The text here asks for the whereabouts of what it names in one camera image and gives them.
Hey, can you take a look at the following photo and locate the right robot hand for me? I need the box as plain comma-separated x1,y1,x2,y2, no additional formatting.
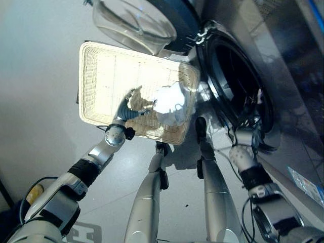
243,89,267,135

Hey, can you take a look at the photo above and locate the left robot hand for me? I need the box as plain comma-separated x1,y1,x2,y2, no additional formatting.
114,88,158,123

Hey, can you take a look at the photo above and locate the silver washing machine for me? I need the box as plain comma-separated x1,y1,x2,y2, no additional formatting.
161,0,324,243

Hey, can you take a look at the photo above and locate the washing machine glass door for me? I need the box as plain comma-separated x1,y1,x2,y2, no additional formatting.
91,0,203,55

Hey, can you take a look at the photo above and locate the white wicker laundry basket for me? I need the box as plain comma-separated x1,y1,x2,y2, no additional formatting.
78,41,201,146

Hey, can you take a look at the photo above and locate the white garment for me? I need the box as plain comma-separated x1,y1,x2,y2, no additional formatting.
151,82,193,127

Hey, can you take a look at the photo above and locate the silver right robot leg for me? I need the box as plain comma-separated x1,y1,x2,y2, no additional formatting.
195,116,245,243

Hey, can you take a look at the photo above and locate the silver robot leg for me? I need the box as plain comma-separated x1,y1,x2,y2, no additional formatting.
195,116,245,243
123,140,170,243

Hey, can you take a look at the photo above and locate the blue label sticker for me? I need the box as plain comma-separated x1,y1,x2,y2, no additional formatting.
287,166,324,203

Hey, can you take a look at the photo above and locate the silver left robot leg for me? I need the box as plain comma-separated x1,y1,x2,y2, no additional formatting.
123,140,170,243

